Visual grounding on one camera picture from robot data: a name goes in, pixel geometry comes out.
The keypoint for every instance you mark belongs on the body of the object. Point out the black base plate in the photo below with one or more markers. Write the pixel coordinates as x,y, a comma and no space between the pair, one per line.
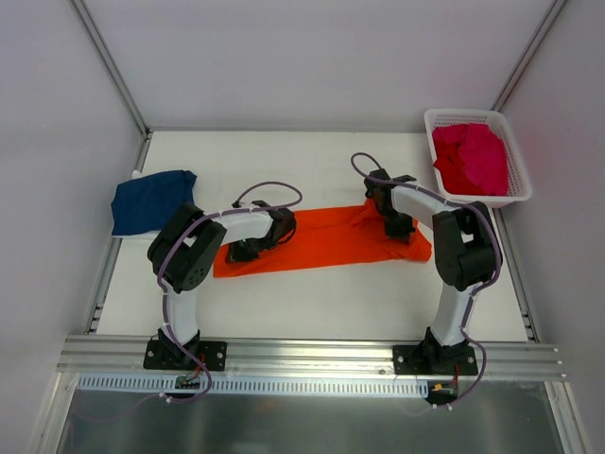
164,355
434,360

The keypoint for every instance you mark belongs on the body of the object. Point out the white slotted cable duct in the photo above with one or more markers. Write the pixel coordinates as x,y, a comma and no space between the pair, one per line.
254,385

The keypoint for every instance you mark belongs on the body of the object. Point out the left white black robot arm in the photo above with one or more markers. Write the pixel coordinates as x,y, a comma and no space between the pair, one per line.
182,256

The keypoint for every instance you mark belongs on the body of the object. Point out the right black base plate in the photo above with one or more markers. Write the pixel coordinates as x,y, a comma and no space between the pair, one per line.
434,360

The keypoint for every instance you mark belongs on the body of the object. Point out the orange t shirt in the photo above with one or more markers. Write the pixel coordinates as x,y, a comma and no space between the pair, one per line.
329,237

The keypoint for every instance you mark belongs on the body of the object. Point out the red t shirt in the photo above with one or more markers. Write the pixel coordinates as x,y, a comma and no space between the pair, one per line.
450,168

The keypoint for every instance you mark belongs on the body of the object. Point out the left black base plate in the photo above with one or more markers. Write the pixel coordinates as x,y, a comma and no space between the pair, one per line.
164,355

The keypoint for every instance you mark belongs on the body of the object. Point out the folded blue t shirt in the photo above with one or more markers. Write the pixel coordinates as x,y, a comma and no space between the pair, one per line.
147,203

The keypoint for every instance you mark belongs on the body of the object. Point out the aluminium mounting rail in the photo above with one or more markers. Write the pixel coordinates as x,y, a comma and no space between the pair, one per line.
509,361

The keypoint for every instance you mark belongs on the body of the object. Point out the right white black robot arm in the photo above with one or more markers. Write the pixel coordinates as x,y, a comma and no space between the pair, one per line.
466,254

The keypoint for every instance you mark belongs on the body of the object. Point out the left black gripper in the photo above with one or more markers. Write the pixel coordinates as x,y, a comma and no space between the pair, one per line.
244,251

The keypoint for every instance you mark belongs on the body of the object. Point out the pink t shirt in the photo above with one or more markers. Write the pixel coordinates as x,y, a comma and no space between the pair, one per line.
482,153

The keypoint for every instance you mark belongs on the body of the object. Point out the white plastic basket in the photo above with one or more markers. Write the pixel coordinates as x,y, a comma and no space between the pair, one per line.
519,183

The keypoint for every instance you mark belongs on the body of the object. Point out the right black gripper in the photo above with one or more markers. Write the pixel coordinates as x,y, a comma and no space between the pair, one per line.
399,226

